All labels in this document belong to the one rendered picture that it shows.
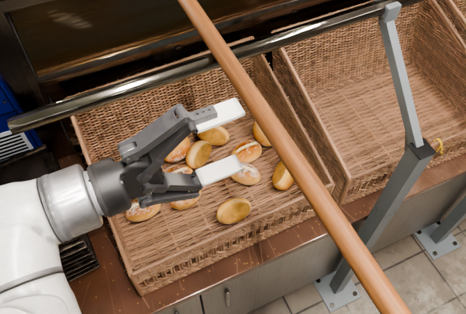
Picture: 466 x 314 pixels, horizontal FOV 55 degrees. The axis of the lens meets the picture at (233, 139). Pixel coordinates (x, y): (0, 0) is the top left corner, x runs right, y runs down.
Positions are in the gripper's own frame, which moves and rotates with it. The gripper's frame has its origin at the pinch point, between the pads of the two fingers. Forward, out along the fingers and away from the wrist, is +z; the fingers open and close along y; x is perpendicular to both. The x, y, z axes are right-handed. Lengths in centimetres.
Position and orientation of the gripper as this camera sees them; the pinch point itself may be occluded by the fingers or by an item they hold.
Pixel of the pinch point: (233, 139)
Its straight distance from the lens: 63.9
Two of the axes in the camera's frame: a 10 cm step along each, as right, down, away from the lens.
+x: 4.3, 7.3, -5.3
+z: 9.0, -3.5, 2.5
